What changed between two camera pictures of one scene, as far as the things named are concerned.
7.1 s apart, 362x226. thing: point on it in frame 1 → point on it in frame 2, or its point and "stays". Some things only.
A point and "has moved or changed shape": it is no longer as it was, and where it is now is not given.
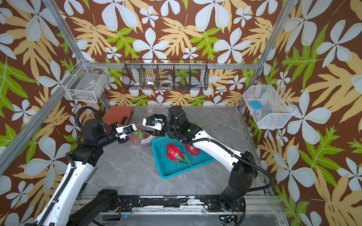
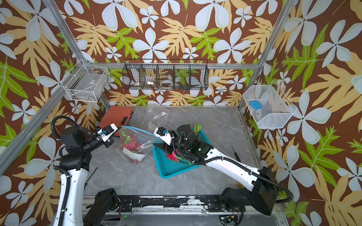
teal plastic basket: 168,168 stays
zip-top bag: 140,138 has moved or changed shape
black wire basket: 186,74 stays
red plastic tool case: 121,115 stays
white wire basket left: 86,82 stays
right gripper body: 161,133 → 178,145
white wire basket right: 270,108 stays
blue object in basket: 256,104 stays
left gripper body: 114,125 → 99,142
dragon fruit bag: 174,153 stays
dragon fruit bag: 137,136 → 132,144
